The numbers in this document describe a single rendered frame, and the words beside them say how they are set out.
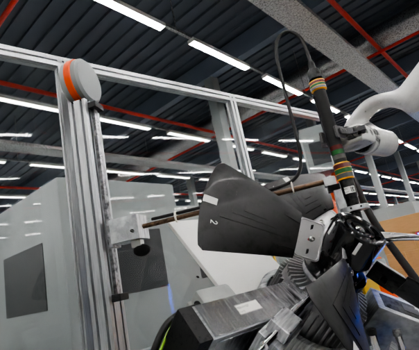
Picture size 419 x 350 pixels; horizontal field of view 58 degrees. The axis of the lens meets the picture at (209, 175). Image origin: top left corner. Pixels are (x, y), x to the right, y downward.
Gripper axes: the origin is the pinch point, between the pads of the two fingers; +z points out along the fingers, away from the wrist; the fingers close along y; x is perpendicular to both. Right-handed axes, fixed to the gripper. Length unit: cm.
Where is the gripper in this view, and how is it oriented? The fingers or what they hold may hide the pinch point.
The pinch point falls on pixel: (331, 135)
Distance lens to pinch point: 105.4
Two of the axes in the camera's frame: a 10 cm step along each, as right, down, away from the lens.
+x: -1.9, -9.5, 2.6
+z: -7.6, -0.2, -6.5
